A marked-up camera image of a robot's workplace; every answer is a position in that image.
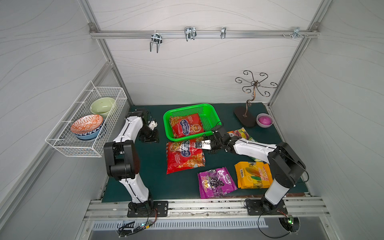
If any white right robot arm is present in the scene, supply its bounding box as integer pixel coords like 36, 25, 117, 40
201, 125, 307, 210

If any left cable bundle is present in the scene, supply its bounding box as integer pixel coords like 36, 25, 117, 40
117, 206, 159, 238

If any green plastic basket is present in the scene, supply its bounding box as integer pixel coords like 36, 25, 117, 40
163, 104, 222, 142

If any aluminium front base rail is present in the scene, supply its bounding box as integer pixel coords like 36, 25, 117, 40
84, 197, 331, 221

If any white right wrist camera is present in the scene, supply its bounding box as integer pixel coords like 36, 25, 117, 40
196, 140, 212, 150

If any double prong metal hook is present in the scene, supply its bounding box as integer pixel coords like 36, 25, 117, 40
150, 33, 163, 53

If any light green bowl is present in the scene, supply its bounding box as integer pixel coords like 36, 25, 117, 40
90, 97, 116, 119

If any orange patterned bowl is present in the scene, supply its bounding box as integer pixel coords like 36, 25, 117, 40
70, 115, 104, 134

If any green Fox's candy bag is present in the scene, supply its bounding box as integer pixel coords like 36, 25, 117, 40
248, 137, 263, 162

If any yellow corn candy bag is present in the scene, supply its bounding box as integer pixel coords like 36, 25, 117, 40
235, 162, 273, 189

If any red cookie candy bag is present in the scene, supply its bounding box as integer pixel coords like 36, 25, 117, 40
170, 114, 204, 139

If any orange Fox's candy bag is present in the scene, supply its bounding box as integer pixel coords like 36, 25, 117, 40
228, 128, 250, 140

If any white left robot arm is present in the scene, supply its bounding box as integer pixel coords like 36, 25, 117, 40
104, 108, 159, 209

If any small metal hook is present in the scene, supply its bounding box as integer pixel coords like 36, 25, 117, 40
221, 27, 227, 39

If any looped metal hook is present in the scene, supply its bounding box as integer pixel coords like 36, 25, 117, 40
184, 27, 197, 42

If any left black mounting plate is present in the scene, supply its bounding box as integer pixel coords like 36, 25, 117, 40
127, 201, 169, 218

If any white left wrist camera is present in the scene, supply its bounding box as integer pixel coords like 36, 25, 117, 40
148, 121, 158, 131

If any purple grape candy bag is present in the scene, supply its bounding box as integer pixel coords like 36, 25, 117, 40
198, 167, 238, 199

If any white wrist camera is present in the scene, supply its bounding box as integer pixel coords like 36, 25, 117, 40
148, 121, 158, 131
196, 140, 212, 150

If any black mounting plate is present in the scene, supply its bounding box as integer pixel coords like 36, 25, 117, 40
127, 201, 169, 218
244, 198, 288, 216

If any aluminium wall rail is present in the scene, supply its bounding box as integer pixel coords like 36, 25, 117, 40
88, 23, 321, 40

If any red Konfety candy bag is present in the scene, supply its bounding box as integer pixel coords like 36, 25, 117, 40
166, 138, 206, 175

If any right metal peg hook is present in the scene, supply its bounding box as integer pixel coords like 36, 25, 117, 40
282, 28, 309, 40

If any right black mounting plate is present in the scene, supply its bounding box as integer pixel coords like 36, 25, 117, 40
244, 198, 288, 216

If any blue bowl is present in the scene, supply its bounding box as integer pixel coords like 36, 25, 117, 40
73, 128, 101, 141

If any black metal jewelry stand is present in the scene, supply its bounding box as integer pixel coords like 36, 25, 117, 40
234, 70, 279, 128

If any white wire wall basket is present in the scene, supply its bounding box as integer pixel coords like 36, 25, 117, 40
46, 82, 127, 158

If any right black cable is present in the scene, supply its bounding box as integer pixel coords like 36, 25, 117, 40
254, 214, 292, 238

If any grey bowl purple inside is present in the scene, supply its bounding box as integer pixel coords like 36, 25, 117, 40
256, 113, 274, 128

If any white vented strip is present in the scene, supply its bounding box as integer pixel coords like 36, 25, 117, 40
92, 218, 269, 231

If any round black floor port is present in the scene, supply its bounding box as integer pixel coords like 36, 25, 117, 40
279, 217, 301, 233

